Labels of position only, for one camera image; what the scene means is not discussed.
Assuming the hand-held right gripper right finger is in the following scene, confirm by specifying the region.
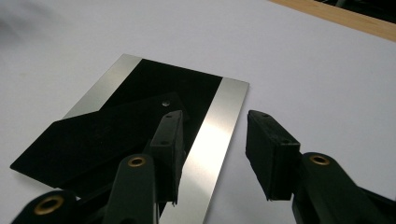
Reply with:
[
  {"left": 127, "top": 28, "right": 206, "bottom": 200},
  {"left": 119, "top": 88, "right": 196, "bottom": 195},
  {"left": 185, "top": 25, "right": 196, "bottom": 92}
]
[{"left": 245, "top": 109, "right": 302, "bottom": 202}]

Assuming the silver picture frame black back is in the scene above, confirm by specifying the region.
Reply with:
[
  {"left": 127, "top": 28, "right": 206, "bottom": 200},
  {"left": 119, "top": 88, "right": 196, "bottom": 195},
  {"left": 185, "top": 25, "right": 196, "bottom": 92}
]
[{"left": 9, "top": 53, "right": 250, "bottom": 224}]

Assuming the white paper sheet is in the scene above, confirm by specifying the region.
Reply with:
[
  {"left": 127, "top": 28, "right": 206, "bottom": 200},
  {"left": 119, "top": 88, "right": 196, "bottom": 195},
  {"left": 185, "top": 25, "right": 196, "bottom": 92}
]
[{"left": 0, "top": 0, "right": 396, "bottom": 224}]

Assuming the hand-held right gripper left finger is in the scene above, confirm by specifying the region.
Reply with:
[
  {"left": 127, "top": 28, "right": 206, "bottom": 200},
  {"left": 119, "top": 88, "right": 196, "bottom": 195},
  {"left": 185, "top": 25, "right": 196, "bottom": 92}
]
[{"left": 149, "top": 109, "right": 188, "bottom": 205}]

